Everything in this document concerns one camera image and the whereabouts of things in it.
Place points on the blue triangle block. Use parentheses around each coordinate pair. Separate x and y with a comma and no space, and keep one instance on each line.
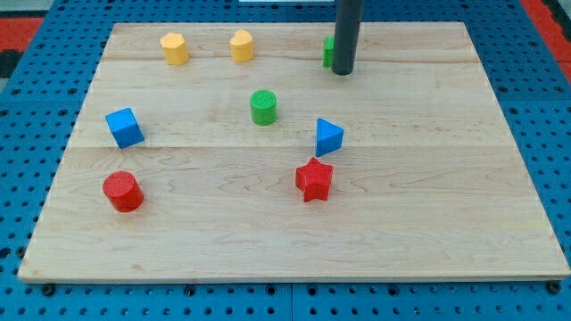
(329,137)

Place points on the yellow hexagon block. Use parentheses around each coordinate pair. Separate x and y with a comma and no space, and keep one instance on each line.
(174,48)

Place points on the yellow heart block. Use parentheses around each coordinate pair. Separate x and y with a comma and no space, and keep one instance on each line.
(241,46)

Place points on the red star block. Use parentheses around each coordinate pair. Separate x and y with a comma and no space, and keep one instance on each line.
(314,180)

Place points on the blue cube block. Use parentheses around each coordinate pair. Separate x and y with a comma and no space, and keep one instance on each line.
(124,128)

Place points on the light wooden board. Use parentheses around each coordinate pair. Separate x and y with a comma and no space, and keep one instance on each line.
(428,185)

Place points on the green cylinder block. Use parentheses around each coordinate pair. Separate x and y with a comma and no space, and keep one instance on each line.
(263,104)

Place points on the green block behind rod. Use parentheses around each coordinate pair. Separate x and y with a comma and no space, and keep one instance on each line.
(328,51)

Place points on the red cylinder block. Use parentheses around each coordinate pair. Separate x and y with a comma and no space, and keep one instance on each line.
(123,191)

